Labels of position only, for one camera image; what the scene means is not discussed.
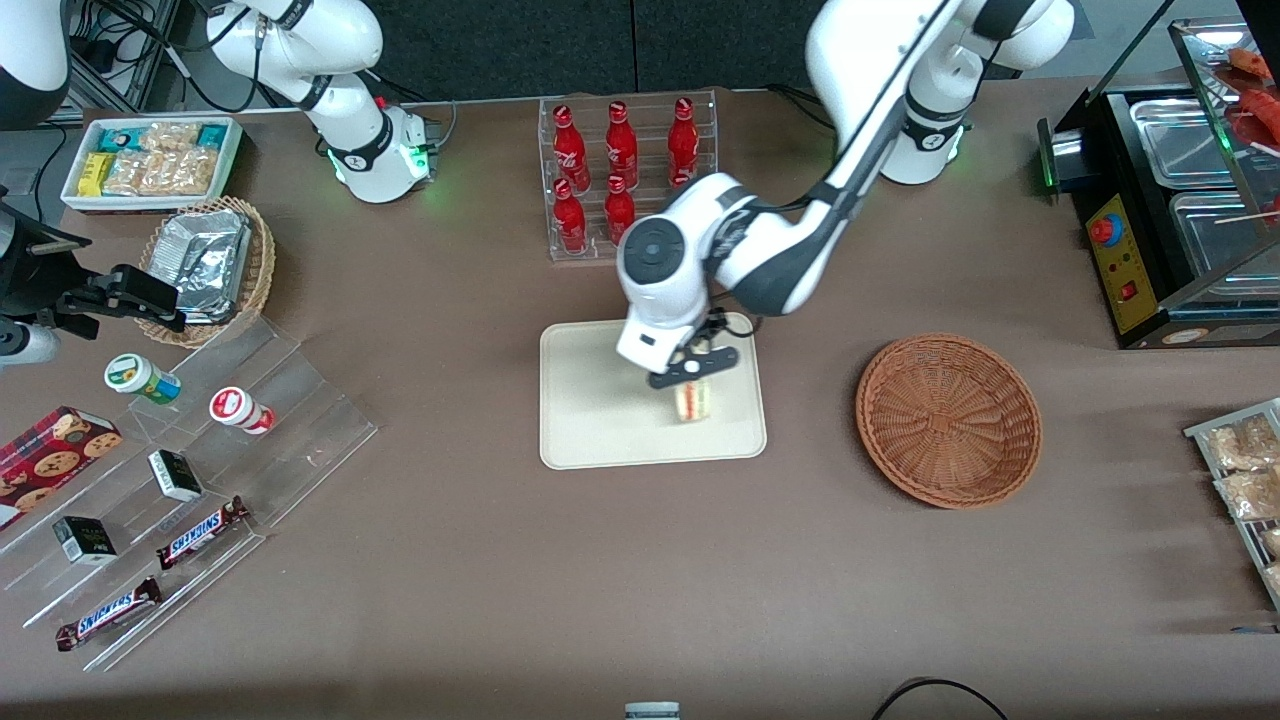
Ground clear bag of crackers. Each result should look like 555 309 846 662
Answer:
103 148 219 198

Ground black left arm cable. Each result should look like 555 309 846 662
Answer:
700 0 963 347

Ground cream plastic tray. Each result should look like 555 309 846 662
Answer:
539 312 768 471

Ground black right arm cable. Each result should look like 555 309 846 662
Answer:
80 0 301 113

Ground red sausages in warmer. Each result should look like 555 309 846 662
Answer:
1228 46 1280 153

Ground red cookie box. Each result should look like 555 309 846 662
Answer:
0 405 124 532

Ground clear acrylic bottle rack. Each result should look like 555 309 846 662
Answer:
538 90 719 263

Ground black cable loop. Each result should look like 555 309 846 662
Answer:
870 677 1011 720

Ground silver foil package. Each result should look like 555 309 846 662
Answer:
148 209 252 325

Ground grey wire rack tray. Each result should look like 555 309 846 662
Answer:
1184 397 1280 613

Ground small black box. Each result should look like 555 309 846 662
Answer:
147 449 204 503
52 515 119 566

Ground white rectangular snack bin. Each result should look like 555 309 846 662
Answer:
60 116 245 215

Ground green lid yogurt cup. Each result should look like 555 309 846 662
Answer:
104 353 184 406

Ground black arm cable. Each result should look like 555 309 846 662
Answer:
700 0 963 347
80 0 301 113

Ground clear bag of snacks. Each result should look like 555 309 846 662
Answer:
1213 467 1280 523
1204 413 1280 473

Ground black food warmer machine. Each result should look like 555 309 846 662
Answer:
1036 0 1280 350

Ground black base cable bundle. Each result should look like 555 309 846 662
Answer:
768 84 839 129

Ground small oval wicker basket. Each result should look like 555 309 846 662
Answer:
135 196 277 350

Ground clear acrylic stepped stand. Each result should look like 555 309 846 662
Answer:
0 317 380 673

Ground red lid yogurt cup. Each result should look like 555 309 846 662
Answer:
208 386 276 436

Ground large round wicker basket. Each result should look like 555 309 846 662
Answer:
855 333 1043 510

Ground snickers chocolate bar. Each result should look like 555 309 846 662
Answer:
54 576 164 653
156 496 251 572

